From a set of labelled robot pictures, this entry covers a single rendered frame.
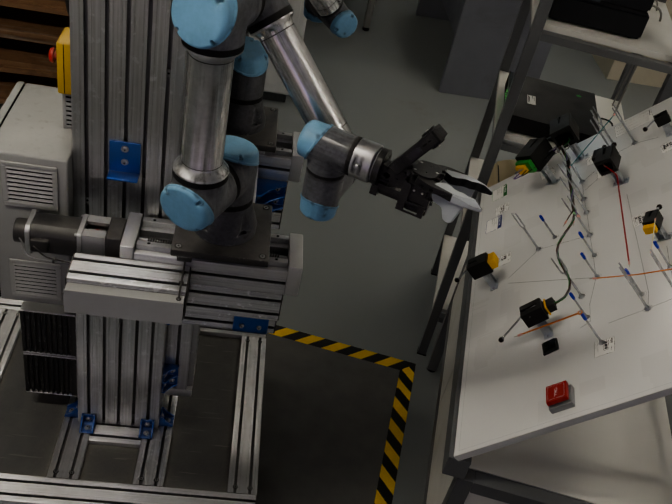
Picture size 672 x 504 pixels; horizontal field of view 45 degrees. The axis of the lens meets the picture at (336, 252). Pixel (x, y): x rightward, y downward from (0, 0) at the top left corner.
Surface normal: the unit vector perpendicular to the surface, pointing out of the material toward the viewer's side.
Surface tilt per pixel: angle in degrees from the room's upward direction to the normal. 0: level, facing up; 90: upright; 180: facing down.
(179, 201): 98
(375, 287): 0
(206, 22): 82
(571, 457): 0
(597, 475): 0
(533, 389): 48
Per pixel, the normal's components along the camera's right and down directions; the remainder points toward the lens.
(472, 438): -0.59, -0.71
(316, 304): 0.18, -0.77
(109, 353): 0.03, 0.62
